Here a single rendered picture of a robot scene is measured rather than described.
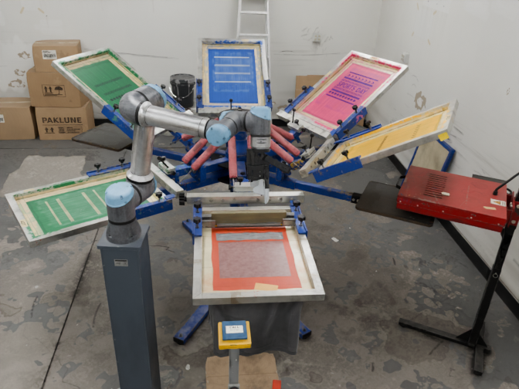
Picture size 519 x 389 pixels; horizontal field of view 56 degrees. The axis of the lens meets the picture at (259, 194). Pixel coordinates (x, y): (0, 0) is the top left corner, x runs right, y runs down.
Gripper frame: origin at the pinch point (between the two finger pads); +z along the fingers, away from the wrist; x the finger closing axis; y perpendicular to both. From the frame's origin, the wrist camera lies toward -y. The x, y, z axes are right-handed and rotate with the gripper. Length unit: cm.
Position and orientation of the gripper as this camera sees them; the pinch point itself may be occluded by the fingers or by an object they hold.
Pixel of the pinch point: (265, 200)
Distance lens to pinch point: 186.0
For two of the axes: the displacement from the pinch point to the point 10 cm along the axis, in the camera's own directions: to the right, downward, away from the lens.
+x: 1.1, 2.0, -9.7
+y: -9.9, 0.1, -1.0
